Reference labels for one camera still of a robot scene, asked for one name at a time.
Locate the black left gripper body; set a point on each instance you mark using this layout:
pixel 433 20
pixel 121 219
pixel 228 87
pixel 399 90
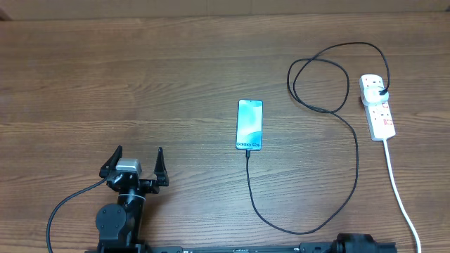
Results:
pixel 149 187

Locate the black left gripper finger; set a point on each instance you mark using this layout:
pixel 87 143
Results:
pixel 160 169
pixel 111 163

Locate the Samsung Galaxy smartphone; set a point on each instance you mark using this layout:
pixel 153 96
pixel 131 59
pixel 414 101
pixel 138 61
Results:
pixel 249 125

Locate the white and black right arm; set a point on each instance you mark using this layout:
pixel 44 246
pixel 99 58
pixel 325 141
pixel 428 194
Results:
pixel 353 243

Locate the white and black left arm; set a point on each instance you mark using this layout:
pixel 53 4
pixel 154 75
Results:
pixel 119 223

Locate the white charger adapter plug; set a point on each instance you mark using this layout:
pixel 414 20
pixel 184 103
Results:
pixel 373 95

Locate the white power strip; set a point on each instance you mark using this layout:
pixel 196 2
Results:
pixel 379 117

